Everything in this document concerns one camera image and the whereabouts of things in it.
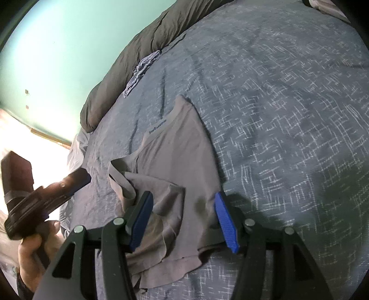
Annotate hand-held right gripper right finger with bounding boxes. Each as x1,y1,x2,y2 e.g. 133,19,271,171
214,192,326,300

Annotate person's left forearm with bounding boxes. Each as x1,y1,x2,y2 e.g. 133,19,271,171
16,273,35,300

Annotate blue patterned bedspread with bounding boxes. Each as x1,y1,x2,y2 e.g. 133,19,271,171
59,0,369,300

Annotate wooden window frame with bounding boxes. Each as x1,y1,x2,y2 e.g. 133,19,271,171
30,128,72,147

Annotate blue striped underwear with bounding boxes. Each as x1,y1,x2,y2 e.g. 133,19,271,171
122,50,162,99

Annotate person's left hand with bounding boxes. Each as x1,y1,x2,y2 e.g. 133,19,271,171
18,219,62,289

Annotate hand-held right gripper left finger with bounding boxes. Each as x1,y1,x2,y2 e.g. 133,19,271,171
33,190,154,300

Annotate grey boxer briefs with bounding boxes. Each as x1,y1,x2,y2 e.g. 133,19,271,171
109,95,224,290

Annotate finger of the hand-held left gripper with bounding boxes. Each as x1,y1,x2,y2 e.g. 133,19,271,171
60,169,92,199

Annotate dark grey duvet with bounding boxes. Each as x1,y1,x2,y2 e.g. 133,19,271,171
79,0,222,133

